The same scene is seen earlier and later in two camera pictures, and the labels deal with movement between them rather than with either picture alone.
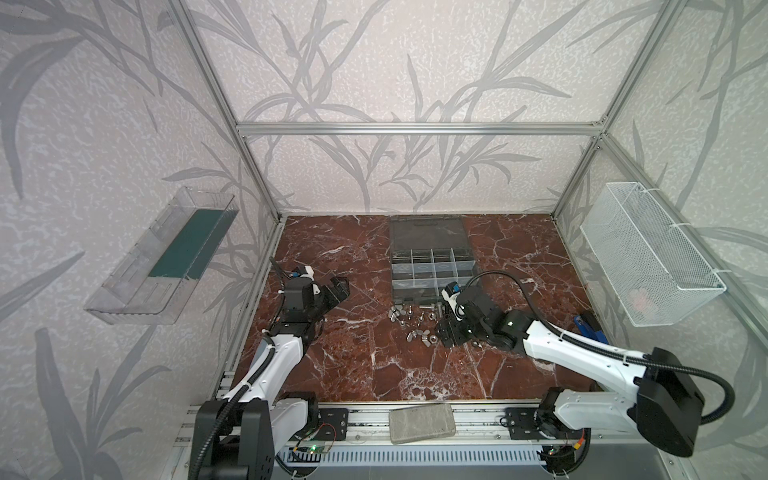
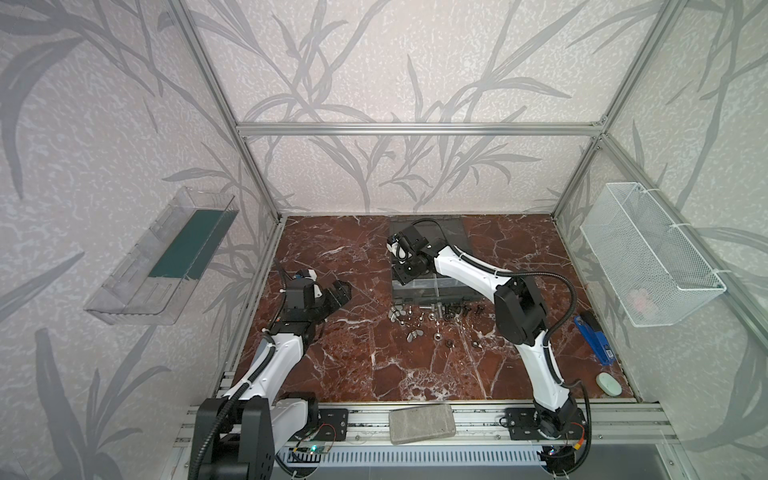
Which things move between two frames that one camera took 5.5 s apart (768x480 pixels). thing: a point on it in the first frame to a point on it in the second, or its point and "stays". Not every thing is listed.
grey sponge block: x=421 y=422 stays
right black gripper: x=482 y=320 to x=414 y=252
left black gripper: x=330 y=291 stays
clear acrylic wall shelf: x=154 y=280 stays
